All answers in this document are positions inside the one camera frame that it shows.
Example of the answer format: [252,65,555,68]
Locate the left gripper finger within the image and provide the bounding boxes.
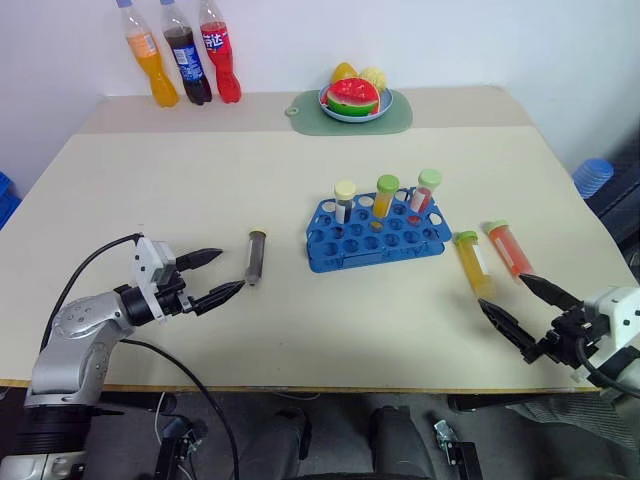
[174,247,224,273]
[191,280,248,317]

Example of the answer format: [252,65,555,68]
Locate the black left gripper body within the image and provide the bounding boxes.
[155,257,202,317]

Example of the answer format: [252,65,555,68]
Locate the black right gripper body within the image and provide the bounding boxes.
[522,301,610,370]

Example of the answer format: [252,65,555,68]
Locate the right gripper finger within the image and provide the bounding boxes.
[519,273,584,314]
[477,298,540,354]

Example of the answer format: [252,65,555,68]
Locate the dark liquid tube, tan cap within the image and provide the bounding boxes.
[243,229,269,288]

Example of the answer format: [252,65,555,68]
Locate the red-orange liquid tube, green cap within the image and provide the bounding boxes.
[481,218,536,286]

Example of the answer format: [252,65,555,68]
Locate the yellow liquid tube, green cap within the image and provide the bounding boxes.
[452,229,496,298]

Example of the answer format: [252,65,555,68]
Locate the blue test tube rack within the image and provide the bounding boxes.
[304,186,453,274]

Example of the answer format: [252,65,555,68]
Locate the black liquid tube, cream cap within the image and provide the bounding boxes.
[333,179,357,224]

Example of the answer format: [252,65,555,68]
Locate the red liquid tube, pale-green cap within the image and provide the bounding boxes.
[409,168,444,214]

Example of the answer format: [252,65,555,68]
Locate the orange liquid tube, green cap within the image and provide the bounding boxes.
[371,174,400,219]

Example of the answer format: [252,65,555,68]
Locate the grey fabric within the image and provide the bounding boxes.
[503,394,640,480]

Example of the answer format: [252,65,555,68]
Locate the black chair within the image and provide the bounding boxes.
[583,133,640,287]

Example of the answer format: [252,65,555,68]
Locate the stack of blue stools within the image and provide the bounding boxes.
[571,157,616,201]

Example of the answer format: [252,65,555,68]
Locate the dark rounded shape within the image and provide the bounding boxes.
[368,405,415,480]
[249,404,312,480]

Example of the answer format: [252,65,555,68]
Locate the green cutting board mat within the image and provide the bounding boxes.
[285,88,415,138]

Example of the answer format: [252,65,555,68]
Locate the blue plastic crate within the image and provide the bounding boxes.
[0,170,23,232]

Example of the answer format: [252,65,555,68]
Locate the cola bottle, blue label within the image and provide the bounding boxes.
[159,0,214,107]

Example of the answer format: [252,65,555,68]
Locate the orange soda bottle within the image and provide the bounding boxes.
[115,0,182,109]

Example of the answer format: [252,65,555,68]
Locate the red soda bottle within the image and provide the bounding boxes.
[198,0,243,105]

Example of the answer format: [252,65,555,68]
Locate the light blue plate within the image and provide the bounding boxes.
[318,86,396,124]

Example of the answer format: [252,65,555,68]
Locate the toy watermelon slice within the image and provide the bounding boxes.
[322,77,382,118]

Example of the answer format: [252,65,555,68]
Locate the orange-yellow toy fruit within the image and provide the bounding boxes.
[330,61,358,84]

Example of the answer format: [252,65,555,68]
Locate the pale yellow toy fruit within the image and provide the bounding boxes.
[358,66,389,92]

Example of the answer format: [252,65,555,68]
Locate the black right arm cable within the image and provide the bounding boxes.
[573,334,640,397]

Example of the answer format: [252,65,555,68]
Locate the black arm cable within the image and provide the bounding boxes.
[42,232,242,480]
[573,334,640,397]

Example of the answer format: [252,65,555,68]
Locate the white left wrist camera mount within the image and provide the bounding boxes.
[129,235,178,322]

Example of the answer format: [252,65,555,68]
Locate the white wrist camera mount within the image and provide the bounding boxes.
[581,285,640,352]
[129,235,178,322]

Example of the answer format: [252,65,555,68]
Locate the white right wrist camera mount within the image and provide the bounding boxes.
[581,285,640,352]

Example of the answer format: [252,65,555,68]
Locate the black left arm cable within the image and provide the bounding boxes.
[42,232,242,480]

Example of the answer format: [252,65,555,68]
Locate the thin white wire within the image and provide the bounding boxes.
[153,391,170,444]

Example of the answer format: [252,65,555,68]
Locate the metal caster bracket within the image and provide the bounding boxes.
[432,418,465,465]

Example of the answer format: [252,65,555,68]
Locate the black under-table frame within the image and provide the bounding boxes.
[152,413,209,480]

